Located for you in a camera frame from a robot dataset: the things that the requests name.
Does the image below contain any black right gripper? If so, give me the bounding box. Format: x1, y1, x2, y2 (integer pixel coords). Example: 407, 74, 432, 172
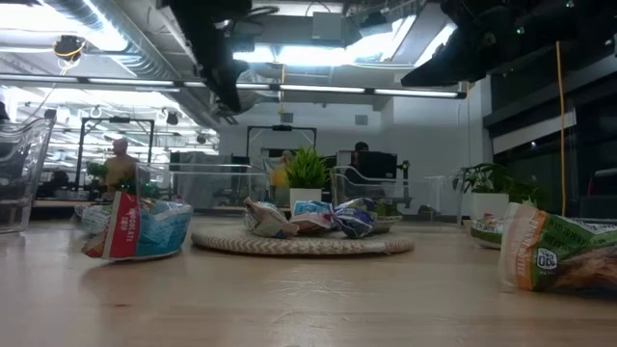
399, 0, 532, 89

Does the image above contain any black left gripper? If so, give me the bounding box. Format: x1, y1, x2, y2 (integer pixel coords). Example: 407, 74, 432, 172
166, 0, 255, 114

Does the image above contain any green granola bar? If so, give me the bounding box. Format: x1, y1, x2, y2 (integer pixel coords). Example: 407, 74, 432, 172
374, 201, 404, 235
497, 201, 617, 293
469, 213, 506, 251

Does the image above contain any long ceiling light strip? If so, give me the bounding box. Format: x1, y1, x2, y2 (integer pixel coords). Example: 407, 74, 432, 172
0, 73, 468, 100

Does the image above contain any person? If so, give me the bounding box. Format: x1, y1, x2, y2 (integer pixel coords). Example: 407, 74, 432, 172
268, 149, 294, 206
350, 141, 371, 168
102, 138, 142, 195

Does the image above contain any clear plastic bin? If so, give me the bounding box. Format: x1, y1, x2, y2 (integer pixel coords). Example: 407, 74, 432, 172
134, 162, 270, 217
330, 165, 465, 227
0, 117, 56, 236

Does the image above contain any grey ceiling box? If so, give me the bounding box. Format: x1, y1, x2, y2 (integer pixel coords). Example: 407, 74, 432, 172
310, 12, 345, 43

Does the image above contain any spiky plant in white pot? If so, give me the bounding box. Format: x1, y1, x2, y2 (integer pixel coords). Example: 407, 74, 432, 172
285, 146, 332, 212

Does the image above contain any black floor stand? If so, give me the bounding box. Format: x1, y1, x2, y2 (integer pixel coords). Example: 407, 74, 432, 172
397, 159, 412, 199

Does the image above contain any black monitor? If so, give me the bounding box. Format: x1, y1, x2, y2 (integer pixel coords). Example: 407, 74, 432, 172
356, 151, 399, 181

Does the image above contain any leafy plant in white pot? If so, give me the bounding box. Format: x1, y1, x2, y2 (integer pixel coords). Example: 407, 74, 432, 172
451, 162, 549, 222

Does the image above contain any small background plant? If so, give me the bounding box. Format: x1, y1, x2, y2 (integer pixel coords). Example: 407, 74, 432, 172
86, 162, 110, 180

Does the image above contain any dark chair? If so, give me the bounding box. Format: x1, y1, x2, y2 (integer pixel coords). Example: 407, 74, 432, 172
579, 167, 617, 219

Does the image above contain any black gantry frame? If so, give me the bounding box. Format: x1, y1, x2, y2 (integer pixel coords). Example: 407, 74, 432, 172
74, 117, 156, 192
246, 124, 318, 161

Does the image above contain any silver ventilation duct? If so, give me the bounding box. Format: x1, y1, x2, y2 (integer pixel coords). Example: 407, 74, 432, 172
42, 0, 228, 129

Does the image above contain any round woven rope mat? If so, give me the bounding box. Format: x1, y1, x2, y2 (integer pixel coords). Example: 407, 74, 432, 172
190, 224, 416, 256

